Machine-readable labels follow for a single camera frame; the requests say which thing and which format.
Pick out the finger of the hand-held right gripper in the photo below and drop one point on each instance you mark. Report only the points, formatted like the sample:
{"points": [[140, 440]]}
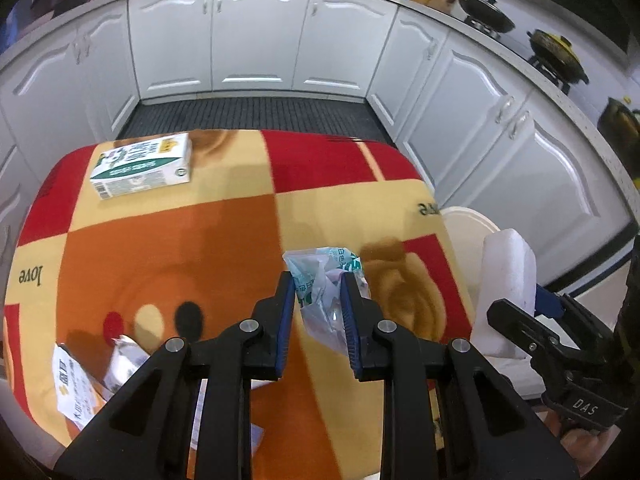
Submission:
{"points": [[550, 305], [517, 327]]}

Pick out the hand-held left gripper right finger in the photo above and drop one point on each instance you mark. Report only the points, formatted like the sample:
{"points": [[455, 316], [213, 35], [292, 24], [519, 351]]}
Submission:
{"points": [[350, 325]]}

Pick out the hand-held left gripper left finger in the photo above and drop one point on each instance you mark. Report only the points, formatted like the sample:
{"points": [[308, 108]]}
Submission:
{"points": [[285, 325]]}

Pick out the white green plastic wrapper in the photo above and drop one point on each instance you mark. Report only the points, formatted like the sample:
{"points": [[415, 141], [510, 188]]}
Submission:
{"points": [[322, 285]]}

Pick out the large white foam block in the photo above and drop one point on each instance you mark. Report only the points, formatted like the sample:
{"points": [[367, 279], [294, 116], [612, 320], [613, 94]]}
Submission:
{"points": [[505, 280]]}

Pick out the white round stool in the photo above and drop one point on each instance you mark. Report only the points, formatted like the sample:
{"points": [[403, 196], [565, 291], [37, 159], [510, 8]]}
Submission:
{"points": [[465, 220]]}

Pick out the person's right hand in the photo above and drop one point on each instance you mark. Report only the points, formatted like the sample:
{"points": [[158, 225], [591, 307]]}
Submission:
{"points": [[582, 447]]}

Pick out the white paper scrap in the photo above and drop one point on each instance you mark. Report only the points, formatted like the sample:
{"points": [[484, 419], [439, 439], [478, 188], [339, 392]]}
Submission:
{"points": [[256, 437]]}

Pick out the silver white wrapper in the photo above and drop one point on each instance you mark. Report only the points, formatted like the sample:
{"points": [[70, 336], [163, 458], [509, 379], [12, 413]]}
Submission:
{"points": [[122, 365]]}

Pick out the dark pot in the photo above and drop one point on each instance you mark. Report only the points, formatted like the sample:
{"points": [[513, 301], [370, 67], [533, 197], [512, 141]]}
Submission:
{"points": [[622, 135]]}

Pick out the green white carton box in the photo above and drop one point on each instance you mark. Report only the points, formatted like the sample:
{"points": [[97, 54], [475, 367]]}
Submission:
{"points": [[142, 167]]}

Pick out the dark striped floor mat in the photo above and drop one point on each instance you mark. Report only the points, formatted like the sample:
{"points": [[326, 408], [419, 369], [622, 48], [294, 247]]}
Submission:
{"points": [[250, 115]]}

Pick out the white orange printed packet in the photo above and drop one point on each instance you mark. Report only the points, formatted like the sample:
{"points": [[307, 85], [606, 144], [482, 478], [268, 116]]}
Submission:
{"points": [[75, 390]]}

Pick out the gas stove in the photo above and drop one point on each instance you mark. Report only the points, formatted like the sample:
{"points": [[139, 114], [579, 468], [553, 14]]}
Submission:
{"points": [[545, 67]]}

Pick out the yellow lidded pot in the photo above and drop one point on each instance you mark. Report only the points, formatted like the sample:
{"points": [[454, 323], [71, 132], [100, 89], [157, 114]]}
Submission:
{"points": [[557, 52]]}

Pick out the white lower kitchen cabinets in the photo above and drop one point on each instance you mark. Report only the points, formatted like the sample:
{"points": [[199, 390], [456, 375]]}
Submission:
{"points": [[250, 35]]}

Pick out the black wok with lid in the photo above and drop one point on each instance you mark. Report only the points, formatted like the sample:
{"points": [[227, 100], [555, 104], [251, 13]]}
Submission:
{"points": [[487, 10]]}

